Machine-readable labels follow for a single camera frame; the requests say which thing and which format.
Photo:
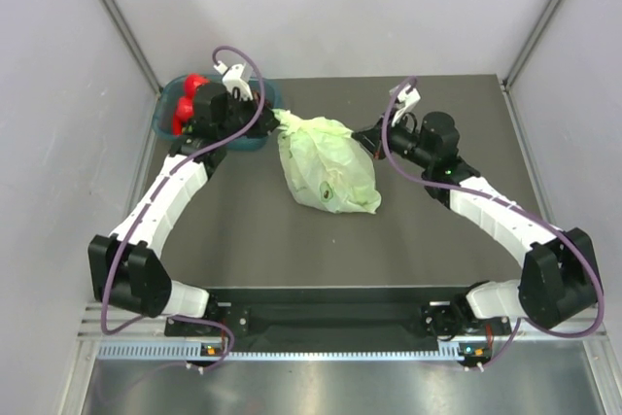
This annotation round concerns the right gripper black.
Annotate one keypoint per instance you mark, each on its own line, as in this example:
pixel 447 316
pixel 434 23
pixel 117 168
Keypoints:
pixel 372 139

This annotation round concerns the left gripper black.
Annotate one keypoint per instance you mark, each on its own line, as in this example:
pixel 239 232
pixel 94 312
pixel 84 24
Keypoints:
pixel 266 121

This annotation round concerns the light green plastic bag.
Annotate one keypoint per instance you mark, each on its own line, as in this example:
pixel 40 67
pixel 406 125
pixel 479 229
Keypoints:
pixel 324 167

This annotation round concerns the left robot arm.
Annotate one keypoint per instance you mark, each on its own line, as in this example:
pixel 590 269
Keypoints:
pixel 125 266

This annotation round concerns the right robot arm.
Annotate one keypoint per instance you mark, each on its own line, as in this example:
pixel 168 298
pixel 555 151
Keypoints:
pixel 559 273

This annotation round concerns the upper red fake apple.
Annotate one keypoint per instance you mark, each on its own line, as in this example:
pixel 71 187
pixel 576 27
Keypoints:
pixel 192 83

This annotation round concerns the red fake chili pepper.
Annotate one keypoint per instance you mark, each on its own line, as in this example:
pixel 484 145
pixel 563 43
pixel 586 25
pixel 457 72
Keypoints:
pixel 176 126

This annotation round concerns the teal plastic basket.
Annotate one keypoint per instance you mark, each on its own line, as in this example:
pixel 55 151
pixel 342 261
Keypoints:
pixel 166 106

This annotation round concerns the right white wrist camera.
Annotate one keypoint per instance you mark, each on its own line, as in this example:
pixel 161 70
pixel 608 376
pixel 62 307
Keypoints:
pixel 405 102

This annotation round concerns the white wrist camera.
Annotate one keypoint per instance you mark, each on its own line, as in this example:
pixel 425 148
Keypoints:
pixel 405 102
pixel 235 78

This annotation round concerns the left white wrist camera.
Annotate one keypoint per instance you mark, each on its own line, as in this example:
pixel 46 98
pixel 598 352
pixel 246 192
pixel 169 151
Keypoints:
pixel 235 78

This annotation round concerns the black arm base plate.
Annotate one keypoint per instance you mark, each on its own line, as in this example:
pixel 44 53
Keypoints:
pixel 415 319

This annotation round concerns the grey slotted cable duct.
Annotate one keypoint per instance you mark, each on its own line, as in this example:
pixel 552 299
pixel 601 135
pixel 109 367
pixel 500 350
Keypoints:
pixel 206 352

